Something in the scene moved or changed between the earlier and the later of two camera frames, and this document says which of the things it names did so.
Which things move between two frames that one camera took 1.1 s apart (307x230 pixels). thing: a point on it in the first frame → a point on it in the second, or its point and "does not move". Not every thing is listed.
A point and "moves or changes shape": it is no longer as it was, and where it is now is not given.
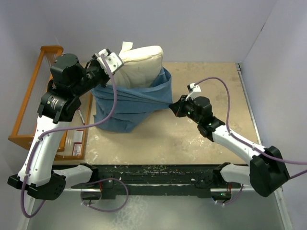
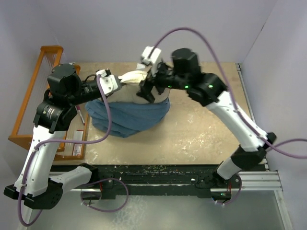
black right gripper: x=178 y=108 → x=147 y=85
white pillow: x=141 y=67 → x=130 y=83
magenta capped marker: x=78 y=110 does not move
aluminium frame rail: x=238 y=67 does not move
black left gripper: x=94 y=62 → x=107 y=95
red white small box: x=78 y=137 does not move
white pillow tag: x=126 y=46 → x=139 y=66
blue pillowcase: x=134 y=105 moves or changes shape
